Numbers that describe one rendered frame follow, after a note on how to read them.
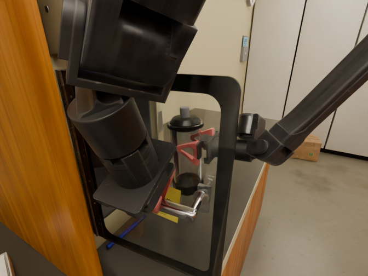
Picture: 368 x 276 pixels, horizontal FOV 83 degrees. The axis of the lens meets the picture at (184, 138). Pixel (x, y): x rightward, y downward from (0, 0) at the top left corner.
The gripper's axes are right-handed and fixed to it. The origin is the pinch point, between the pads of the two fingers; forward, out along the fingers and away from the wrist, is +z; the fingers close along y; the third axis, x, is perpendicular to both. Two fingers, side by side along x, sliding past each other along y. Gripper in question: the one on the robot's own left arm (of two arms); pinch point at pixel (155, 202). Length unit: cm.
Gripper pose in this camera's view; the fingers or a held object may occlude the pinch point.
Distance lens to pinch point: 33.9
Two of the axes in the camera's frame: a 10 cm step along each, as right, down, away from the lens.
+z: 1.6, 6.9, 7.1
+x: 9.1, 1.8, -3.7
